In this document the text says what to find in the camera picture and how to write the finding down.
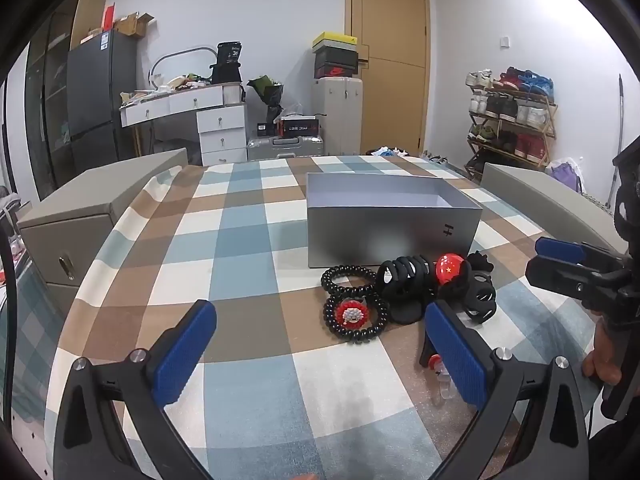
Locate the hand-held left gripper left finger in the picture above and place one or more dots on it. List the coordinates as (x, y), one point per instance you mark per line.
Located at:
(185, 355)

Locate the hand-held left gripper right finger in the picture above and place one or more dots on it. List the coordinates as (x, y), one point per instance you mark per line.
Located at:
(457, 355)

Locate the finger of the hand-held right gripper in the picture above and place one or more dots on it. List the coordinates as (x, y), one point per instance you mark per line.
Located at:
(565, 275)
(560, 249)

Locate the black hair claw clip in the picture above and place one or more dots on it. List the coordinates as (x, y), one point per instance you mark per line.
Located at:
(405, 277)
(477, 300)

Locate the black scrunchie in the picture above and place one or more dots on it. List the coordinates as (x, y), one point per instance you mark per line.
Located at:
(407, 312)

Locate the black hair bow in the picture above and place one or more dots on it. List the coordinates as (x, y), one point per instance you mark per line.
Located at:
(481, 260)

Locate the grey cardboard box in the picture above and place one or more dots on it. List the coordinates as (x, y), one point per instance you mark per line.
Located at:
(385, 232)

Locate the person's right forearm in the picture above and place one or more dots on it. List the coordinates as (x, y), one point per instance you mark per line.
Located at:
(617, 452)

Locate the person's right hand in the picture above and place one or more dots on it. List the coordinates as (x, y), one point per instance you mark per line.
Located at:
(607, 355)

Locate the small clear red hair clip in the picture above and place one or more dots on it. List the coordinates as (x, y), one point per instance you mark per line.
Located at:
(440, 375)

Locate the grey cabinet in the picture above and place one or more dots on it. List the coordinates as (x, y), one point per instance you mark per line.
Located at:
(100, 195)
(550, 200)

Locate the purple bag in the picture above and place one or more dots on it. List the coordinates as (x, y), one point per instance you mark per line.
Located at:
(565, 175)

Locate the checked tablecloth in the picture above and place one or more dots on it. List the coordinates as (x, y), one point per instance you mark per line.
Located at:
(240, 270)

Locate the wooden shoe rack with shoes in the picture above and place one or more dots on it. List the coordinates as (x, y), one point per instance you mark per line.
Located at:
(512, 115)

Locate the clothes on floor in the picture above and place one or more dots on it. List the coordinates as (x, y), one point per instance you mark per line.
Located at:
(385, 151)

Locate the white drawer unit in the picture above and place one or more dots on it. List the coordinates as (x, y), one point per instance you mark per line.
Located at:
(222, 135)

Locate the silver suitcase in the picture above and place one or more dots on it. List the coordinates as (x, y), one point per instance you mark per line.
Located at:
(280, 149)

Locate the white desk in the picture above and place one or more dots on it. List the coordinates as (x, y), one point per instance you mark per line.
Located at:
(175, 102)

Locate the wooden door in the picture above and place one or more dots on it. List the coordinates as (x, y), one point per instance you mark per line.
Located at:
(390, 60)

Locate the red black box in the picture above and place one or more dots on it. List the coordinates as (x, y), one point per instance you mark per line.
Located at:
(300, 126)

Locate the white suitcase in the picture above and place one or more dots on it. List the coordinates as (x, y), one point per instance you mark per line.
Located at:
(337, 115)

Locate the dark grey fridge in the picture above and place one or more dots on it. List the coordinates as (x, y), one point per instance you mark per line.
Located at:
(100, 100)

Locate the green black wrapped bouquet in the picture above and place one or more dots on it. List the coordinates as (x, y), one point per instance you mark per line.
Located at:
(267, 91)

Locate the glass door cabinet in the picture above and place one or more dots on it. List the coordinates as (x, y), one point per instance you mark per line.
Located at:
(47, 110)

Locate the black bag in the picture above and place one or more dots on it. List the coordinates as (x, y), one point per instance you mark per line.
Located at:
(226, 62)

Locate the stack of shoe boxes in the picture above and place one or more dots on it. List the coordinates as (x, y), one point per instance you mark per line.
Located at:
(335, 55)

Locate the cardboard boxes on fridge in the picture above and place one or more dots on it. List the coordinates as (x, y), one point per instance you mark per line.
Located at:
(125, 22)

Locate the arched metal mirror frame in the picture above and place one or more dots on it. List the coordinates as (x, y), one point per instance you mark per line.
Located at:
(180, 53)

